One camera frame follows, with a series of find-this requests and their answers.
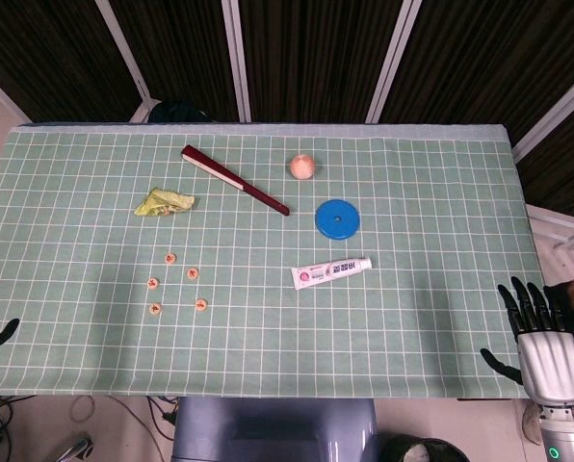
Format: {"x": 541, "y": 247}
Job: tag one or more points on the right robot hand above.
{"x": 549, "y": 366}

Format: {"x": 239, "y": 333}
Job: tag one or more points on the round wooden chess piece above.
{"x": 171, "y": 259}
{"x": 155, "y": 309}
{"x": 193, "y": 274}
{"x": 152, "y": 283}
{"x": 200, "y": 304}

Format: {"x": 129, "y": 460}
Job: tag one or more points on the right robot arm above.
{"x": 564, "y": 433}

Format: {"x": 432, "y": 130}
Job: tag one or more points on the white metal rack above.
{"x": 561, "y": 236}

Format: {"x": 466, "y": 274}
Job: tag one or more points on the chrome metal leg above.
{"x": 77, "y": 447}

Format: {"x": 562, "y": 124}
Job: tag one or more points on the black waste bin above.
{"x": 422, "y": 452}

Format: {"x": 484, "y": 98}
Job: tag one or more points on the green checkered tablecloth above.
{"x": 364, "y": 337}

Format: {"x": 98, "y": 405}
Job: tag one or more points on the crumpled yellow-green wrapper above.
{"x": 164, "y": 202}

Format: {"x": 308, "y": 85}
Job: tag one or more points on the white toothpaste tube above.
{"x": 330, "y": 272}

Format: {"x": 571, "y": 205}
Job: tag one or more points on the blue disc with hole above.
{"x": 336, "y": 226}

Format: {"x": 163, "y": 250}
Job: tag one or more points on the dark red folded fan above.
{"x": 234, "y": 180}

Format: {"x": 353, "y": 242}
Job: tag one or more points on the blue-grey robot torso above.
{"x": 268, "y": 433}

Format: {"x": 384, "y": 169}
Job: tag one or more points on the black object behind table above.
{"x": 178, "y": 111}

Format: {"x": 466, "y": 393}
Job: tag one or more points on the peach coloured ball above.
{"x": 302, "y": 166}

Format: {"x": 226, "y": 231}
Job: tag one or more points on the white partition post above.
{"x": 236, "y": 58}
{"x": 393, "y": 58}
{"x": 123, "y": 45}
{"x": 556, "y": 113}
{"x": 3, "y": 94}

